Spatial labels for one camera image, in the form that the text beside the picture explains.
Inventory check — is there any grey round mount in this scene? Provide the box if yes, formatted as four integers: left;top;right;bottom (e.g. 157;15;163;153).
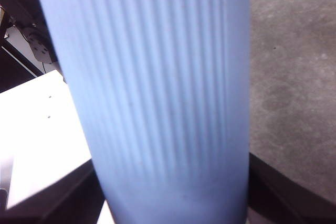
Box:
28;31;53;64

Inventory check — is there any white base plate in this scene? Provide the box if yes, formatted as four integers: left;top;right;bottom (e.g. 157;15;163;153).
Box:
0;70;92;209

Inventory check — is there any blue ribbed cup front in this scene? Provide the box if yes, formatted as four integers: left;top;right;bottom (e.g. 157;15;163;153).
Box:
45;0;250;224

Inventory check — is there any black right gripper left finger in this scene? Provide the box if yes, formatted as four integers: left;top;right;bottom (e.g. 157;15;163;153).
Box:
0;159;106;224

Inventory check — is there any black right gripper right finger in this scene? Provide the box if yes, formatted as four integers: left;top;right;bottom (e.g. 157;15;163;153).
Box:
248;153;336;224

